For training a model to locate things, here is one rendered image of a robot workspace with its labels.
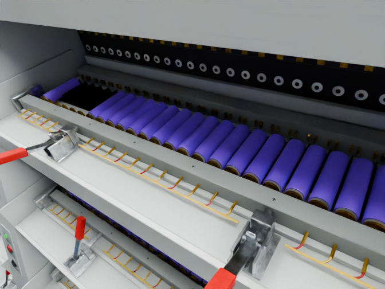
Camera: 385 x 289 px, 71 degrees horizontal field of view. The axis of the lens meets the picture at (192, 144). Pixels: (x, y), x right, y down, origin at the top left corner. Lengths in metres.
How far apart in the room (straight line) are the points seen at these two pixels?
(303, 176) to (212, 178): 0.08
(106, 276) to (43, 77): 0.35
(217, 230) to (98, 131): 0.19
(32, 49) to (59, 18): 0.25
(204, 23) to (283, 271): 0.18
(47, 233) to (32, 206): 0.07
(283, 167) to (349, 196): 0.06
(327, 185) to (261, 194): 0.06
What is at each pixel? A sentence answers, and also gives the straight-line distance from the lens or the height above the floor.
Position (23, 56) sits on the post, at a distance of 0.54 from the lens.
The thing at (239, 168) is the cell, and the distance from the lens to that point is 0.27.
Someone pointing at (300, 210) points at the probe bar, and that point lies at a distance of 0.23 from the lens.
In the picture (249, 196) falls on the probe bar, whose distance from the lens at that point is 0.24.
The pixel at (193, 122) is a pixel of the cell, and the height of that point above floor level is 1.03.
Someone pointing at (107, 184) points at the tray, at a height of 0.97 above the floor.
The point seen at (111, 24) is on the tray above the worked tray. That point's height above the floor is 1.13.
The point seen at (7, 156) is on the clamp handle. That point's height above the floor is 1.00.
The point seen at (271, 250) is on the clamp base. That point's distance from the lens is 0.24.
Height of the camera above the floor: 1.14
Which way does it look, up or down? 25 degrees down
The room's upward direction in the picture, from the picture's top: 4 degrees clockwise
